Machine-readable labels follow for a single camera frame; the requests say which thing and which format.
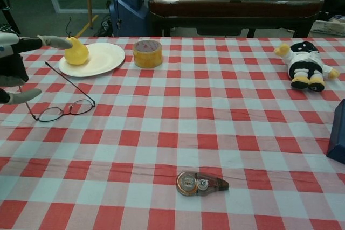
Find brown correction tape dispenser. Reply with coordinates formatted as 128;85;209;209
176;171;230;196

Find dark blue rectangular box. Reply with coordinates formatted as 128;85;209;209
326;100;345;165

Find dark wooden mahjong table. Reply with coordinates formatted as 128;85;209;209
148;0;326;38

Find blue plastic chair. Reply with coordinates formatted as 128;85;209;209
109;0;152;37

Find thin-framed eyeglasses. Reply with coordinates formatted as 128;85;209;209
18;61;96;122

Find clear packing tape roll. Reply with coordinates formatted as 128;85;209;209
133;39;163;68

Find red white checkered tablecloth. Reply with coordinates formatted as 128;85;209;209
0;36;345;230

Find black white plush doll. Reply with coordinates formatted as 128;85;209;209
273;40;341;92

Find white paper plate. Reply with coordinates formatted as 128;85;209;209
58;43;126;78

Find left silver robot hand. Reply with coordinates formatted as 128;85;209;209
0;32;73;106

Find white plastic basket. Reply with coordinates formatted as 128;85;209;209
309;19;345;37

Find black bag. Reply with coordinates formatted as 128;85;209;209
320;0;345;22

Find yellow pear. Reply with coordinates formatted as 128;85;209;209
64;16;90;66

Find black tripod leg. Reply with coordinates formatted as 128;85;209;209
0;0;21;36

